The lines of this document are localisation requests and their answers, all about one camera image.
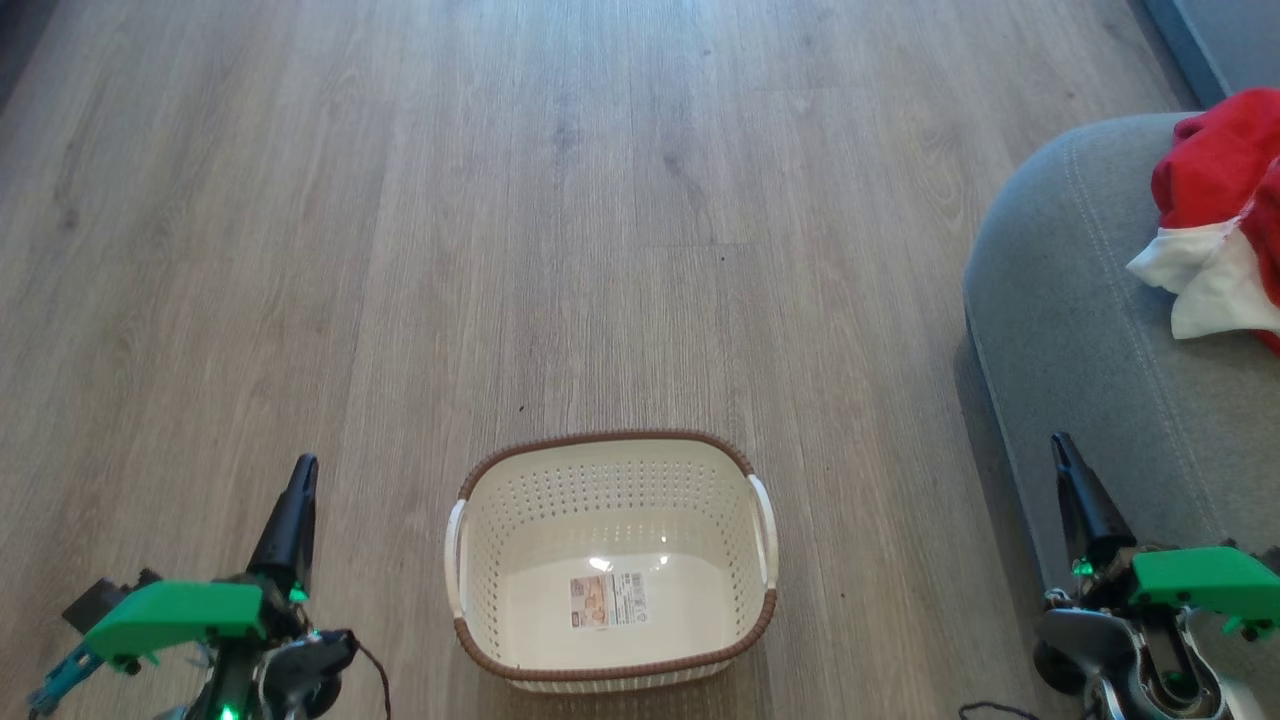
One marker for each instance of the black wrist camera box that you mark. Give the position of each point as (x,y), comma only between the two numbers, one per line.
(95,600)

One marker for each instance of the green right camera mount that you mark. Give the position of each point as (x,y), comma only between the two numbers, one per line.
(1200,580)

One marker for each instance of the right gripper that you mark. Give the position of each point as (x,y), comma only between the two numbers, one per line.
(1105,580)

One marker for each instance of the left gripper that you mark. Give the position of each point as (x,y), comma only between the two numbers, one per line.
(280,610)

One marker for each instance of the red sports jersey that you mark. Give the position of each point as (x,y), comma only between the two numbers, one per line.
(1220,160)

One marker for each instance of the cream laundry basket brown rim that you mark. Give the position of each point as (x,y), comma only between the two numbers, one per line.
(610,540)

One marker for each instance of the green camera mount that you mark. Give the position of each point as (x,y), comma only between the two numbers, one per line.
(180,610)
(1200,580)

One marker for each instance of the white garment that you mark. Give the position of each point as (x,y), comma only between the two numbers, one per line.
(1215,285)

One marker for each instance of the teal plastic bracket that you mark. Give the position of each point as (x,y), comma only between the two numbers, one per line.
(60,685)

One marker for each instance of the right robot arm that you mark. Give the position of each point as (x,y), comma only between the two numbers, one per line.
(1075,640)

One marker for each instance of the printed basket label sticker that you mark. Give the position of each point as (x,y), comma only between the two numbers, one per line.
(608,600)

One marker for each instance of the green left camera mount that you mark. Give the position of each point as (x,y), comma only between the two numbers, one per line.
(180,610)

